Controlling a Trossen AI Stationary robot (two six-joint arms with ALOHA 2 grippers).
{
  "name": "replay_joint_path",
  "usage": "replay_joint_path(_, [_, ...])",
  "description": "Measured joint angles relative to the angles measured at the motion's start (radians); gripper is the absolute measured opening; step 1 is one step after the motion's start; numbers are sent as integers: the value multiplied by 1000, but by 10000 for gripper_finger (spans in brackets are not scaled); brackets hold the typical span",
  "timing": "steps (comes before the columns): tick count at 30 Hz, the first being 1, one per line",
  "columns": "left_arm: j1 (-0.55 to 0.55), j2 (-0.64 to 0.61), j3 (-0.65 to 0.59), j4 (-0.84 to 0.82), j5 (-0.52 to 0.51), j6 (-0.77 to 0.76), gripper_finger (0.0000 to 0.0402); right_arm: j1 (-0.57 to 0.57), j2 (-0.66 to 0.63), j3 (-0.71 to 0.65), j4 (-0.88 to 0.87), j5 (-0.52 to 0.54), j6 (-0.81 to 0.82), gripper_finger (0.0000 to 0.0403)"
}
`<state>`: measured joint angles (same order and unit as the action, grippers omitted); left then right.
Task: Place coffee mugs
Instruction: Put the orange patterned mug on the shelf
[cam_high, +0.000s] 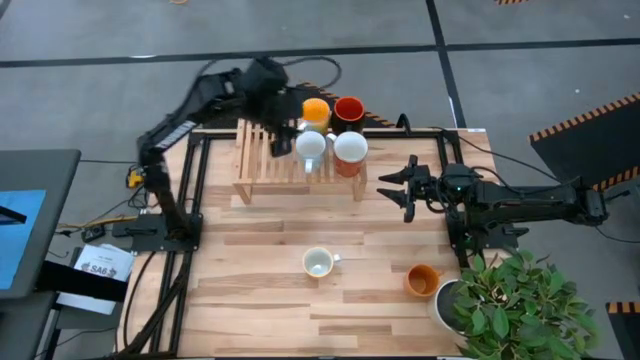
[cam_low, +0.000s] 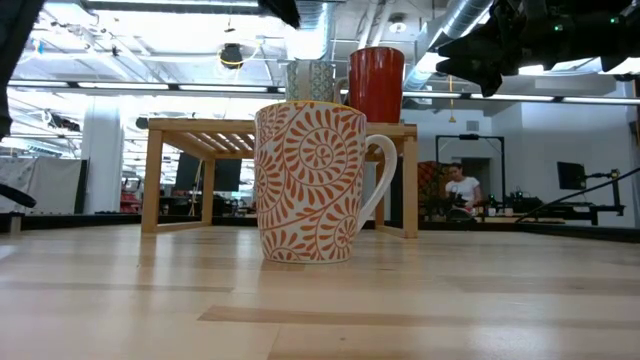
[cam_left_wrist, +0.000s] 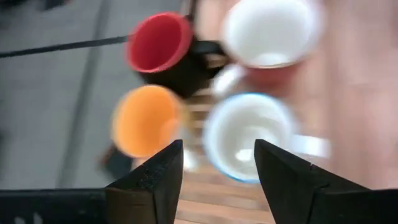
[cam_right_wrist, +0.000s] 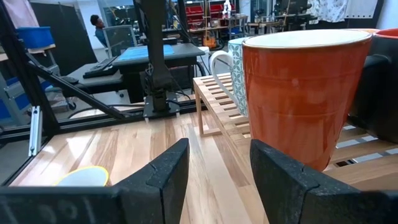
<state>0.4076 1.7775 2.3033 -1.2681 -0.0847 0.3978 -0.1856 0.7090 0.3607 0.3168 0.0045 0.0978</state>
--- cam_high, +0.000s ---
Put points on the green leafy plant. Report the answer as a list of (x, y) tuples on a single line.
[(520, 310)]

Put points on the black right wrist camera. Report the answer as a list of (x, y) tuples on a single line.
[(456, 177)]

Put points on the slatted wooden rack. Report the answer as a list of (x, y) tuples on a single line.
[(260, 170)]

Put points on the black mug red inside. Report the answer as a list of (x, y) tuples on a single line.
[(348, 112)]

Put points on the yellow-orange patterned mug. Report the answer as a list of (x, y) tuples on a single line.
[(316, 109)]

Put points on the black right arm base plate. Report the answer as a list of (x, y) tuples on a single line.
[(492, 235)]

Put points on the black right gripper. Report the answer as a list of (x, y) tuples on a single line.
[(424, 192)]

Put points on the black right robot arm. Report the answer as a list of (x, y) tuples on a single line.
[(525, 202)]

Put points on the yellow connector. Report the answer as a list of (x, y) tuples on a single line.
[(134, 178)]

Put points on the blue-grey patterned mug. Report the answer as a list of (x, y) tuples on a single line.
[(310, 145)]

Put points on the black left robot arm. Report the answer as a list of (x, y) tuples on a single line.
[(160, 180)]

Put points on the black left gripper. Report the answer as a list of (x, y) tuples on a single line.
[(277, 110)]

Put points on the plain orange mug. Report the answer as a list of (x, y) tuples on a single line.
[(420, 281)]

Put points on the red-orange mug white inside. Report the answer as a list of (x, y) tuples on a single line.
[(350, 146)]

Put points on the black aluminium table frame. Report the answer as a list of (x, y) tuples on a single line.
[(200, 165)]

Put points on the white printed paper sheet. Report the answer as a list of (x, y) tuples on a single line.
[(102, 262)]

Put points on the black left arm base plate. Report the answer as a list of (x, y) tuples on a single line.
[(145, 232)]

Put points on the grey desk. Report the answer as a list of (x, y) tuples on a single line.
[(50, 175)]

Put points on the small black box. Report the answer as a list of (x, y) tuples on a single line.
[(93, 233)]

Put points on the white plant pot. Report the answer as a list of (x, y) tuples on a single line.
[(442, 305)]

